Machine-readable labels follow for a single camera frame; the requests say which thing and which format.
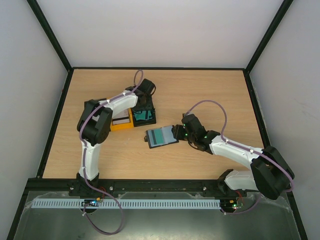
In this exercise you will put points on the black right card bin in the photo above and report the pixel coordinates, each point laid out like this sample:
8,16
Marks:
144,123

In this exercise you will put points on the white striped cards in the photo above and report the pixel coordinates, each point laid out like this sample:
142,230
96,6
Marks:
121,118

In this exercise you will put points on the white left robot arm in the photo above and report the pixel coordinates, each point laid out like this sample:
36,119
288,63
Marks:
97,118

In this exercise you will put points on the black enclosure frame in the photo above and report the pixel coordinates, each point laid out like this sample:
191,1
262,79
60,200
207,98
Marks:
37,11

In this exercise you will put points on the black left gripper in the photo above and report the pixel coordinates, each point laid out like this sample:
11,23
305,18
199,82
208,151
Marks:
149,106

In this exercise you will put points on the black leather card holder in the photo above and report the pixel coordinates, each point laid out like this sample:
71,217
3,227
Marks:
168,136

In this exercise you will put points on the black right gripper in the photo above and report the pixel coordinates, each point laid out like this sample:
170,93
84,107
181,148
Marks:
179,132

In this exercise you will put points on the yellow middle card bin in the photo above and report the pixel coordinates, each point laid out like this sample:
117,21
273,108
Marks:
123,126

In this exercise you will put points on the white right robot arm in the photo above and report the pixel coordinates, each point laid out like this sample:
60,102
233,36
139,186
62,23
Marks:
266,170

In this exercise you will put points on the teal card stack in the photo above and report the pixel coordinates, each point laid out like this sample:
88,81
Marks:
143,115

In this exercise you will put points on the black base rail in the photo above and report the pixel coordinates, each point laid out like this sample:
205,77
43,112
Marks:
216,188

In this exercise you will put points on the grey slotted cable duct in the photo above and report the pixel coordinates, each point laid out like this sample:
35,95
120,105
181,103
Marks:
175,204

